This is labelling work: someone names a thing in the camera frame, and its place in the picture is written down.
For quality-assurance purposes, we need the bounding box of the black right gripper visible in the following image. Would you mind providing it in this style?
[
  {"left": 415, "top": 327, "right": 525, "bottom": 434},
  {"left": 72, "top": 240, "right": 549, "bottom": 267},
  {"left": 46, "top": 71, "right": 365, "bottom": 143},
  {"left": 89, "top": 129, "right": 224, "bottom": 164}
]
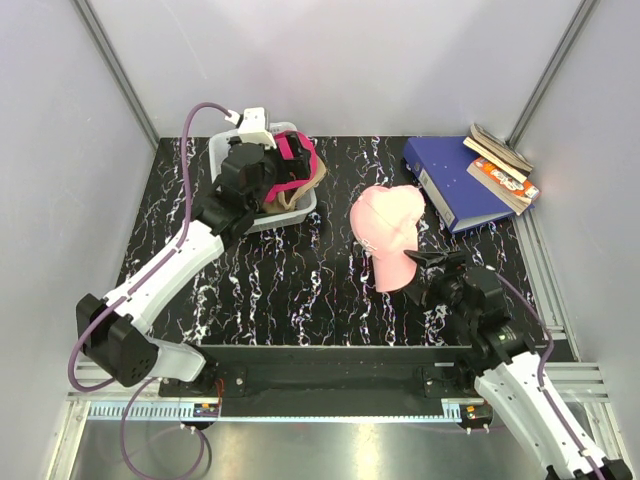
[{"left": 398, "top": 249, "right": 478, "bottom": 326}]

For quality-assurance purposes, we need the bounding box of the magenta baseball cap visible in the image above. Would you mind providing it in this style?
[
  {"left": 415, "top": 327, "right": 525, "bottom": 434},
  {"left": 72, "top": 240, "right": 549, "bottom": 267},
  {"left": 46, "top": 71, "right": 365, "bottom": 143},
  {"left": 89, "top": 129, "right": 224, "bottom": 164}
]
[{"left": 265, "top": 130, "right": 318, "bottom": 201}]

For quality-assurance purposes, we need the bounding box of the light pink baseball cap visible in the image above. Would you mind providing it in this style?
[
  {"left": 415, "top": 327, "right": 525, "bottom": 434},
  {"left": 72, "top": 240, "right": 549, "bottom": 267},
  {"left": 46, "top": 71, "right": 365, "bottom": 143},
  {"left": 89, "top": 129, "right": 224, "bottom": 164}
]
[{"left": 349, "top": 185, "right": 425, "bottom": 293}]

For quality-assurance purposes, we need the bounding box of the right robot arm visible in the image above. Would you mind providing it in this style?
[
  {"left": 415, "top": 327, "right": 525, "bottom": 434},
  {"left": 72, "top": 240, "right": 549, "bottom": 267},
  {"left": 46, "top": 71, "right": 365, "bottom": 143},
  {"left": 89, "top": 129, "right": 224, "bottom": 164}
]
[{"left": 403, "top": 250, "right": 633, "bottom": 479}]

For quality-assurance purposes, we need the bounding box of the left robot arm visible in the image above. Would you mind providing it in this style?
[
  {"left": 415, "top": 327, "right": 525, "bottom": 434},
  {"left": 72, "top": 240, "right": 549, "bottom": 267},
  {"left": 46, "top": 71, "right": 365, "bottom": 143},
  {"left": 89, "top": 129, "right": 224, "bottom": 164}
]
[{"left": 73, "top": 130, "right": 319, "bottom": 396}]

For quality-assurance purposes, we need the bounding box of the beige baseball cap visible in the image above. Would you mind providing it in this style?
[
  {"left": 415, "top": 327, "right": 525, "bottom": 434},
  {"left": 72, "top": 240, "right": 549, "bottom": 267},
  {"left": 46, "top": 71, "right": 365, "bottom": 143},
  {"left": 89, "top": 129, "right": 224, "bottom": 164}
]
[{"left": 262, "top": 159, "right": 327, "bottom": 215}]

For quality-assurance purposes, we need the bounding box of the white plastic basket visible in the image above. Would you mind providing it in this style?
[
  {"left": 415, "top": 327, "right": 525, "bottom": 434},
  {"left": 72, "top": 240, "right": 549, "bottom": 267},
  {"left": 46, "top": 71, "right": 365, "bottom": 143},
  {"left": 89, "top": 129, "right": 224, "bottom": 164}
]
[{"left": 209, "top": 122, "right": 317, "bottom": 233}]

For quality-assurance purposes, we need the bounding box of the orange paperback book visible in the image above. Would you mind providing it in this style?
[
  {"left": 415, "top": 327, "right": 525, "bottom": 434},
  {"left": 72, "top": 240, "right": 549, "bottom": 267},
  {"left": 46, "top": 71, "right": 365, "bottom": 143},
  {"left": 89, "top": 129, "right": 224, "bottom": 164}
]
[{"left": 467, "top": 157, "right": 541, "bottom": 215}]

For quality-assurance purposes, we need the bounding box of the tan paperback book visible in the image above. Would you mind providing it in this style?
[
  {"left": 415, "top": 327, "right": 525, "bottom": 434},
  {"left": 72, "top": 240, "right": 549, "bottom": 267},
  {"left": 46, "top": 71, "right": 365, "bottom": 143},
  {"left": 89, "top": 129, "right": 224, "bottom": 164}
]
[{"left": 463, "top": 123, "right": 533, "bottom": 181}]

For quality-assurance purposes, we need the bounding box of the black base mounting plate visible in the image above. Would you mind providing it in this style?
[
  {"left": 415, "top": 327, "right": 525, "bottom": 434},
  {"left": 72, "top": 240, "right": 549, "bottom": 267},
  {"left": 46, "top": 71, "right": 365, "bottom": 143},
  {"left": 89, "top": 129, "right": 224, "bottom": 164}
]
[{"left": 158, "top": 344, "right": 516, "bottom": 419}]

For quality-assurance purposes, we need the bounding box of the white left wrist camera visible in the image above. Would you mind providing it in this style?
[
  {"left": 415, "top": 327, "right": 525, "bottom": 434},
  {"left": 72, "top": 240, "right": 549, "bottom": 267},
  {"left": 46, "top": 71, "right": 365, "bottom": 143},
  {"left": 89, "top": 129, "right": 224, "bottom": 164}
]
[{"left": 225, "top": 107, "right": 277, "bottom": 150}]

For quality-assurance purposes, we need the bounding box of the blue ring binder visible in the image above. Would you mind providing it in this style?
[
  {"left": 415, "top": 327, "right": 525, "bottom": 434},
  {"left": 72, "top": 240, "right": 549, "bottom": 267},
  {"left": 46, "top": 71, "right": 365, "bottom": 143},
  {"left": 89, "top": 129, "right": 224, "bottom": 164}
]
[{"left": 403, "top": 136, "right": 517, "bottom": 233}]

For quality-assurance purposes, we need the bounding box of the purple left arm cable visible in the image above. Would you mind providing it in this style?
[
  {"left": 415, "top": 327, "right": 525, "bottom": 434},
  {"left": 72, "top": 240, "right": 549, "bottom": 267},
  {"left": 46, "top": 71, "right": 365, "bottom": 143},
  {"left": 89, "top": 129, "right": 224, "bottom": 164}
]
[{"left": 67, "top": 102, "right": 241, "bottom": 394}]

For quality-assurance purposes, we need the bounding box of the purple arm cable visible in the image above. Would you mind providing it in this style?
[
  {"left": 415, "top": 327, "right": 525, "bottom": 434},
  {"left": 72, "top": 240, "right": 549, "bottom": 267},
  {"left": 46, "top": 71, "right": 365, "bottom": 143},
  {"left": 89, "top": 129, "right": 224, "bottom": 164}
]
[
  {"left": 67, "top": 102, "right": 241, "bottom": 394},
  {"left": 492, "top": 272, "right": 606, "bottom": 480}
]

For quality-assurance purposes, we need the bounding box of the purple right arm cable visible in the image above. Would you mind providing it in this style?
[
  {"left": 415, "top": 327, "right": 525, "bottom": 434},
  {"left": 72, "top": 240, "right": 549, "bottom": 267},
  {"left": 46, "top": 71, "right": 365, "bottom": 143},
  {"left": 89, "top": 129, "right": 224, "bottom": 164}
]
[{"left": 492, "top": 272, "right": 606, "bottom": 480}]

